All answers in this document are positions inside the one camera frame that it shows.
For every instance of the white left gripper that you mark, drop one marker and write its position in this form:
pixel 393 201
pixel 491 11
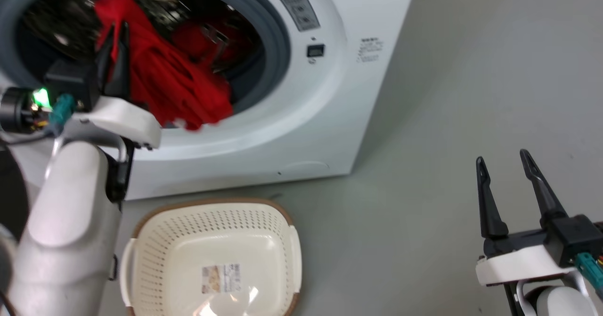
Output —
pixel 127 120

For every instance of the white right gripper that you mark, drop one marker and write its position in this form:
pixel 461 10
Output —
pixel 518 262

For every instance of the red garment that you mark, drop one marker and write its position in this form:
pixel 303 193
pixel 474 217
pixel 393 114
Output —
pixel 165 71

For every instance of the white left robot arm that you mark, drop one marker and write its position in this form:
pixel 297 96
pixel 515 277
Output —
pixel 66 212

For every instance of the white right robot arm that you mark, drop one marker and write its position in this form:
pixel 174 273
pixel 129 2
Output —
pixel 560 304

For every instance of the white front-load washing machine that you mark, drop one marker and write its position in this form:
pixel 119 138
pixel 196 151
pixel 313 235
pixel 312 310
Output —
pixel 325 118

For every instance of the cream perforated laundry basket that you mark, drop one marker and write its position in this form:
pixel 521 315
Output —
pixel 212 240

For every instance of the printed label in basket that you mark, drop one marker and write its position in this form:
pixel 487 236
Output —
pixel 221 278

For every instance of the grey rubber door gasket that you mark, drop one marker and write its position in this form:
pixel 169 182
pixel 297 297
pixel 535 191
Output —
pixel 278 38

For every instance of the grey warning sticker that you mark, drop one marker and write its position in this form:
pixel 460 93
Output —
pixel 297 5

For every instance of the black door latch socket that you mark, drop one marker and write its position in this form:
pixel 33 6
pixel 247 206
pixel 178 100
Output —
pixel 315 51

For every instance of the small printed text label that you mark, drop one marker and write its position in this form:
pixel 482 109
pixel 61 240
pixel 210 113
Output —
pixel 370 50

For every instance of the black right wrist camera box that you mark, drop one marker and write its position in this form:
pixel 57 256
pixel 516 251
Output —
pixel 577 238

